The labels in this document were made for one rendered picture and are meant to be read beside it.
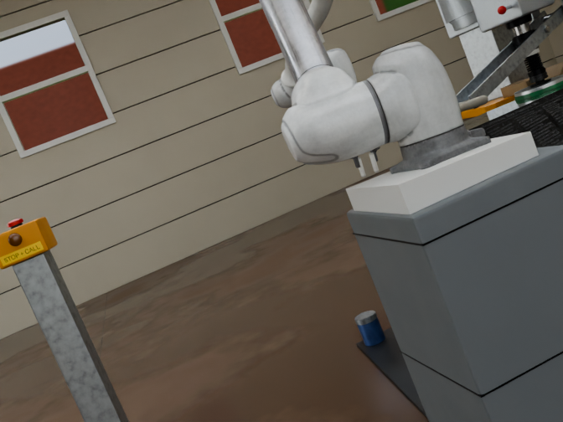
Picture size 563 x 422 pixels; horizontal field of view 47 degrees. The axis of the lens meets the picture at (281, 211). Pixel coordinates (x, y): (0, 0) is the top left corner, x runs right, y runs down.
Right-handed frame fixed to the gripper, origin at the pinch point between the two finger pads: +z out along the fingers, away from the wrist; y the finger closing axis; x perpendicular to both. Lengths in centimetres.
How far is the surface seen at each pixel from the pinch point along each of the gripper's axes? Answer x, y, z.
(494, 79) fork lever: 3, 58, -15
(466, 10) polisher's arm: 79, 102, -51
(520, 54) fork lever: 7, 75, -20
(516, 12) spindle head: 5, 76, -36
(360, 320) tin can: 57, -3, 68
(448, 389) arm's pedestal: -79, -27, 49
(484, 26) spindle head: 21, 72, -36
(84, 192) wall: 613, -129, -35
